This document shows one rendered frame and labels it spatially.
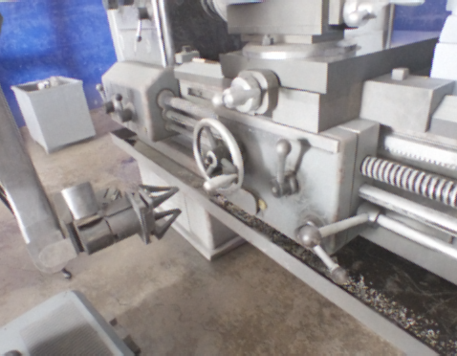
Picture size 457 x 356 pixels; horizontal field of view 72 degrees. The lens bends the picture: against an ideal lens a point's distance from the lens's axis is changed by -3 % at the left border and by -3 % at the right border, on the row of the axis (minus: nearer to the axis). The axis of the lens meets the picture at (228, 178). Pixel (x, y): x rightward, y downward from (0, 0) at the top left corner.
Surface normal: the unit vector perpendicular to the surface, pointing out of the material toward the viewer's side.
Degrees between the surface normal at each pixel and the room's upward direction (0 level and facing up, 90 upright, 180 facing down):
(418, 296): 0
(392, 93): 90
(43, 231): 62
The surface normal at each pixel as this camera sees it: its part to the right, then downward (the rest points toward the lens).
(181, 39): 0.60, 0.33
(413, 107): -0.80, 0.34
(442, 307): -0.08, -0.88
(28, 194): 0.41, -0.11
